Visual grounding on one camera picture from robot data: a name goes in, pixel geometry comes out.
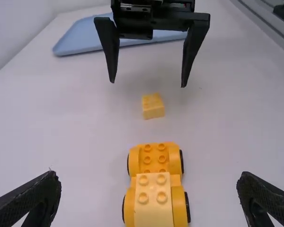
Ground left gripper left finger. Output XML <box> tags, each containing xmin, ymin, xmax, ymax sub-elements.
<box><xmin>0</xmin><ymin>170</ymin><xmax>62</xmax><ymax>227</ymax></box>

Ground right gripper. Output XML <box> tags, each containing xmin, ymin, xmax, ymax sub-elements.
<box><xmin>94</xmin><ymin>0</ymin><xmax>211</xmax><ymax>88</ymax></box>

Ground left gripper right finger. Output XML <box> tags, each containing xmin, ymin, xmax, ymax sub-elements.
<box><xmin>236</xmin><ymin>171</ymin><xmax>284</xmax><ymax>227</ymax></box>

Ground blue mat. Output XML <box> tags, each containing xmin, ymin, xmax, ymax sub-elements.
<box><xmin>52</xmin><ymin>16</ymin><xmax>190</xmax><ymax>57</ymax></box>

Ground yellow toy brick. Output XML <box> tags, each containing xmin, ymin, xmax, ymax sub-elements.
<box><xmin>141</xmin><ymin>92</ymin><xmax>166</xmax><ymax>121</ymax></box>

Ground silver rails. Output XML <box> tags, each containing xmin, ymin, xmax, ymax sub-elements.
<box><xmin>229</xmin><ymin>0</ymin><xmax>284</xmax><ymax>48</ymax></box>

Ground yellow toy car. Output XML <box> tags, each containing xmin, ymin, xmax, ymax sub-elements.
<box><xmin>122</xmin><ymin>141</ymin><xmax>192</xmax><ymax>227</ymax></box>

